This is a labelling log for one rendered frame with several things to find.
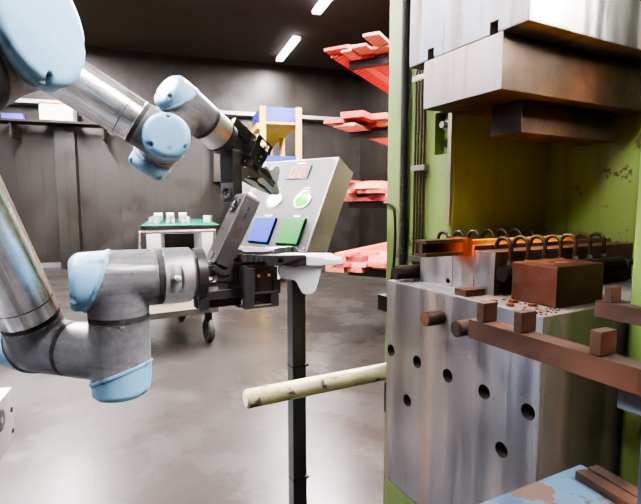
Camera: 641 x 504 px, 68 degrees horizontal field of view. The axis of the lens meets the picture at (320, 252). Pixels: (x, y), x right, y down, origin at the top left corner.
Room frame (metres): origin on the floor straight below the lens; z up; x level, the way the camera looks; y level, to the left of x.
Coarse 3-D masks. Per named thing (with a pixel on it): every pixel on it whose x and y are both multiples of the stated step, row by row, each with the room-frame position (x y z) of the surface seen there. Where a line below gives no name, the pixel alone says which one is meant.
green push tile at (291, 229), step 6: (282, 222) 1.23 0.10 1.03; (288, 222) 1.22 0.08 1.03; (294, 222) 1.21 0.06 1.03; (300, 222) 1.19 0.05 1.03; (282, 228) 1.22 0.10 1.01; (288, 228) 1.21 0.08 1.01; (294, 228) 1.19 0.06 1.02; (300, 228) 1.18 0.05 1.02; (282, 234) 1.21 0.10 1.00; (288, 234) 1.19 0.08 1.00; (294, 234) 1.18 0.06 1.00; (300, 234) 1.18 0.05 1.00; (276, 240) 1.21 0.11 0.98; (282, 240) 1.20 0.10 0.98; (288, 240) 1.18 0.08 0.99; (294, 240) 1.17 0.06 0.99
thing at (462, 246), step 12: (420, 240) 0.84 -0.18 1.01; (432, 240) 0.84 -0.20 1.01; (444, 240) 0.85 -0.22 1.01; (456, 240) 0.86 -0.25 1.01; (468, 240) 0.86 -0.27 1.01; (480, 240) 0.89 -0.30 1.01; (492, 240) 0.91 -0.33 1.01; (504, 240) 0.92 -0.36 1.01; (540, 240) 0.97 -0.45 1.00; (552, 240) 0.99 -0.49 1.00; (420, 252) 0.84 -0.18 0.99; (432, 252) 0.85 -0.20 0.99; (444, 252) 0.86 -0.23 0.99; (456, 252) 0.86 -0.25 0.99; (468, 252) 0.87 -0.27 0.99
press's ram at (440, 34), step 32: (416, 0) 1.02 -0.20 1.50; (448, 0) 0.94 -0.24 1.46; (480, 0) 0.87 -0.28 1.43; (512, 0) 0.81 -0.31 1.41; (544, 0) 0.79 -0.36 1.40; (576, 0) 0.83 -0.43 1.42; (608, 0) 0.87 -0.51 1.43; (416, 32) 1.02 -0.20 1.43; (448, 32) 0.94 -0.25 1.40; (480, 32) 0.87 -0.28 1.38; (512, 32) 0.83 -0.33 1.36; (544, 32) 0.83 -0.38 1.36; (576, 32) 0.84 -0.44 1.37; (608, 32) 0.88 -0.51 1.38; (640, 32) 0.92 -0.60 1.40; (416, 64) 1.02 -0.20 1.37
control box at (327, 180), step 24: (288, 168) 1.34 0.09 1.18; (312, 168) 1.28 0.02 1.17; (336, 168) 1.24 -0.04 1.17; (264, 192) 1.34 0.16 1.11; (288, 192) 1.29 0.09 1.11; (312, 192) 1.24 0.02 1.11; (336, 192) 1.24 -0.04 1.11; (264, 216) 1.29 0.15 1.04; (288, 216) 1.24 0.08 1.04; (312, 216) 1.19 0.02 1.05; (336, 216) 1.24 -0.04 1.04; (312, 240) 1.16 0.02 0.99
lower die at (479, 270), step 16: (592, 240) 1.03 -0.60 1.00; (608, 240) 1.06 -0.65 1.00; (448, 256) 0.92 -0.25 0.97; (464, 256) 0.89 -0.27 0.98; (480, 256) 0.85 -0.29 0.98; (496, 256) 0.82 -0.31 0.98; (608, 256) 0.98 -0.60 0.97; (624, 256) 1.01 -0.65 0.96; (432, 272) 0.96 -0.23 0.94; (448, 272) 0.92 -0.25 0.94; (464, 272) 0.89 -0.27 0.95; (480, 272) 0.85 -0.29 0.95; (608, 272) 0.98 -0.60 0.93; (624, 272) 1.01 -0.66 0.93; (496, 288) 0.83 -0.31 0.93
